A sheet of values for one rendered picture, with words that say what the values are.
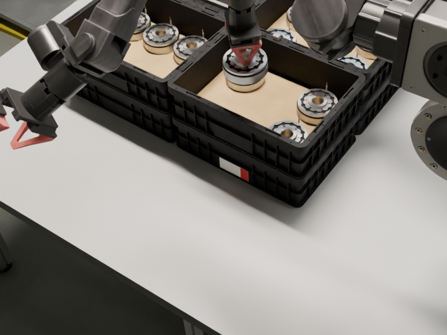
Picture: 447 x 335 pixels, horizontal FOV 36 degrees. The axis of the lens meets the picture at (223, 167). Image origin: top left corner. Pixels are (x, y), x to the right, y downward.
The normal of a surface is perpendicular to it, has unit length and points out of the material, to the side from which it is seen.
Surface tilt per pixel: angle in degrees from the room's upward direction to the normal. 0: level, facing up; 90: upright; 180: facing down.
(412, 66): 90
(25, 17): 0
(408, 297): 0
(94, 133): 0
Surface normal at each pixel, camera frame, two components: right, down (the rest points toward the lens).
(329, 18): -0.39, -0.13
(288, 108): -0.05, -0.66
